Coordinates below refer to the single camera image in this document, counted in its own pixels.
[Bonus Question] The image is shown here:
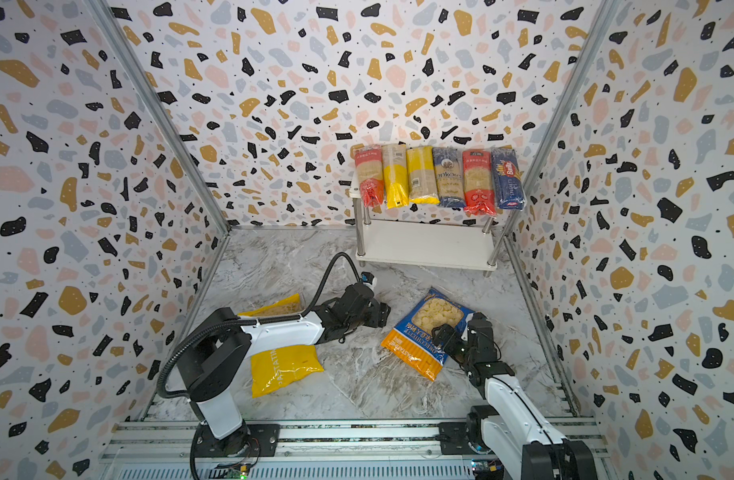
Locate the blue orange orecchiette bag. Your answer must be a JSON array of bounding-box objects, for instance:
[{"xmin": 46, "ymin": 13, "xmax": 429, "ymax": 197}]
[{"xmin": 381, "ymin": 287, "xmax": 474, "ymax": 381}]

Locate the yellow pasta bag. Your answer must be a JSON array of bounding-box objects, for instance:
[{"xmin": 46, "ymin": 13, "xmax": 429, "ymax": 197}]
[{"xmin": 240, "ymin": 294, "xmax": 325, "ymax": 398}]

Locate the yellow spaghetti pack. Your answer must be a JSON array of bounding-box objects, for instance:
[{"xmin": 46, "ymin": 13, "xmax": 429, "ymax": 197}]
[{"xmin": 406, "ymin": 146, "xmax": 440, "ymax": 205}]

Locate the red spaghetti pack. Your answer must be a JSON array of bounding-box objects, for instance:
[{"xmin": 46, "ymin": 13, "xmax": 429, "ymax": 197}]
[
  {"xmin": 462, "ymin": 150, "xmax": 496, "ymax": 216},
  {"xmin": 354, "ymin": 145, "xmax": 385, "ymax": 208}
]

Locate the blue Barilla spaghetti pack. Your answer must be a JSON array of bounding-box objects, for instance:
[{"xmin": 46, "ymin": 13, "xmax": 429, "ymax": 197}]
[{"xmin": 490, "ymin": 147, "xmax": 525, "ymax": 210}]

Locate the yellow spaghetti pack barcode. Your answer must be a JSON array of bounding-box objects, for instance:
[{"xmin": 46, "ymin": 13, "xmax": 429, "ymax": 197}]
[{"xmin": 382, "ymin": 144, "xmax": 410, "ymax": 209}]

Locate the dark blue clear spaghetti pack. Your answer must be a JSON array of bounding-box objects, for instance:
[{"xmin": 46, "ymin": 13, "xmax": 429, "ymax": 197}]
[{"xmin": 432, "ymin": 147, "xmax": 466, "ymax": 209}]

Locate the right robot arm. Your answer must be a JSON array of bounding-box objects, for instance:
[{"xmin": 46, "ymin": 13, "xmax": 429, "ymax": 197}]
[{"xmin": 432, "ymin": 312, "xmax": 598, "ymax": 479}]

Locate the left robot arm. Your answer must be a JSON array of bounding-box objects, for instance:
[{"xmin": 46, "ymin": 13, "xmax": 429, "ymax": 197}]
[{"xmin": 168, "ymin": 282, "xmax": 391, "ymax": 441}]

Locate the white two-tier shelf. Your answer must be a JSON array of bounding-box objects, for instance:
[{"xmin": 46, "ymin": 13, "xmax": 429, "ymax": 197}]
[{"xmin": 349, "ymin": 174, "xmax": 507, "ymax": 276}]

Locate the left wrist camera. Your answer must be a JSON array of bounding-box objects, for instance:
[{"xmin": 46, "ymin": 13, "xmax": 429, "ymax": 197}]
[{"xmin": 361, "ymin": 271, "xmax": 377, "ymax": 290}]

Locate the black corrugated cable hose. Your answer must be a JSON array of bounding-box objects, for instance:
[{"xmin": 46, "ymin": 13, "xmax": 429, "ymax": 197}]
[{"xmin": 155, "ymin": 251, "xmax": 363, "ymax": 400}]

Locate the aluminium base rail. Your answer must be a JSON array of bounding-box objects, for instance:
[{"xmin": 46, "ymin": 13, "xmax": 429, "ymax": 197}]
[{"xmin": 99, "ymin": 418, "xmax": 614, "ymax": 480}]

